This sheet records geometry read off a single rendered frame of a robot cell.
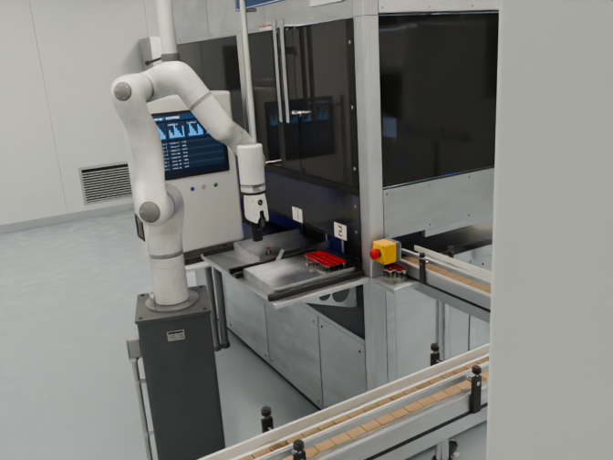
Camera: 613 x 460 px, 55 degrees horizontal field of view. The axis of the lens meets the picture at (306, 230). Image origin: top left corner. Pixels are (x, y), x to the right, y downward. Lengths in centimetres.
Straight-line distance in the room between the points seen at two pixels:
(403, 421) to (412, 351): 117
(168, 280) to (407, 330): 95
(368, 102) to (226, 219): 119
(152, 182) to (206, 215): 95
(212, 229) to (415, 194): 114
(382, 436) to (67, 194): 642
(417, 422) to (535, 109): 95
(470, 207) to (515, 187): 195
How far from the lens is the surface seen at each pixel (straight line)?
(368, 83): 206
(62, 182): 738
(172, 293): 213
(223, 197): 295
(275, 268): 235
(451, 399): 140
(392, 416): 134
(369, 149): 209
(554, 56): 48
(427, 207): 230
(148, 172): 202
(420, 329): 246
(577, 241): 49
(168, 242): 208
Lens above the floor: 168
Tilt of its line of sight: 16 degrees down
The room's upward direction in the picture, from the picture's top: 4 degrees counter-clockwise
